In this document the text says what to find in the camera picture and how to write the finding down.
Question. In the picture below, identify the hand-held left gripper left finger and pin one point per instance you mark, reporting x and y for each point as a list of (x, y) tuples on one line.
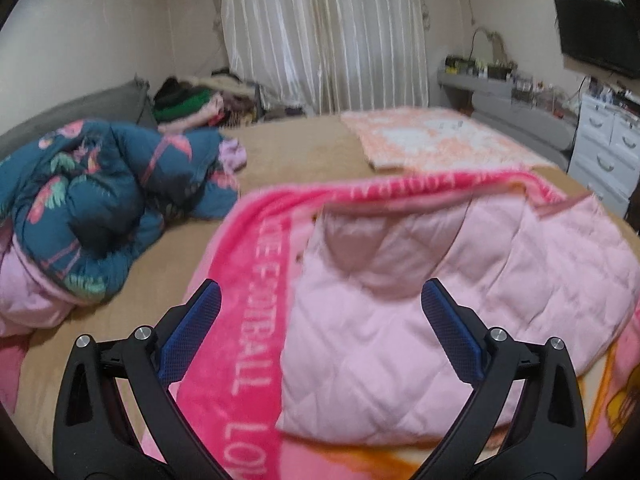
[(192, 332)]

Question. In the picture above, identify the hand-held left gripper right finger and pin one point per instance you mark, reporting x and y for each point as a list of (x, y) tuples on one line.
[(452, 332)]

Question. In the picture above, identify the pink quilted jacket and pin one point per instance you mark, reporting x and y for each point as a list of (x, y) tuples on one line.
[(400, 310)]

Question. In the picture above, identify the pile of folded clothes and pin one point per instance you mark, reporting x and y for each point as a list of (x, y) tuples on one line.
[(195, 102)]

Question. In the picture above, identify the pink printed blanket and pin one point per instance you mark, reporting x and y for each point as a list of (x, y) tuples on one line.
[(240, 270)]

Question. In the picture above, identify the light pink padded garment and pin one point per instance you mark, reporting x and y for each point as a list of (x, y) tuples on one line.
[(30, 295)]

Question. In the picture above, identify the teal flamingo print duvet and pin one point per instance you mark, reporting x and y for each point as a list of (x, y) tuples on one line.
[(90, 195)]

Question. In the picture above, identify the lilac garment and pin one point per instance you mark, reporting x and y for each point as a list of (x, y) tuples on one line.
[(232, 155)]

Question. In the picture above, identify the orange white patterned towel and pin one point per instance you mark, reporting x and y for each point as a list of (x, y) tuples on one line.
[(440, 140)]

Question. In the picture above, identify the bed with tan sheet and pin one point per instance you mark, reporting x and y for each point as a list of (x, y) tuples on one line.
[(280, 155)]

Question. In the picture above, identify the grey shelf unit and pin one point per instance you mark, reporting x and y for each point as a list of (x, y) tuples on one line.
[(525, 115)]

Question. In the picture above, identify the white drawer cabinet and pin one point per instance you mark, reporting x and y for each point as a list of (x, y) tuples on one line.
[(600, 155)]

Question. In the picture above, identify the grey pillow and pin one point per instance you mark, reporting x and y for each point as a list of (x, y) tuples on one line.
[(75, 105)]

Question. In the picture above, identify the clutter of small shelf things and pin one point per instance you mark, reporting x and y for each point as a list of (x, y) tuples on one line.
[(525, 85)]

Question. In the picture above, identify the white sheer curtain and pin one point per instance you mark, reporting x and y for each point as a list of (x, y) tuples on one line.
[(325, 35)]

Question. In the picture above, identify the black wall television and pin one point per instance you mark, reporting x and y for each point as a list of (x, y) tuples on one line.
[(595, 30)]

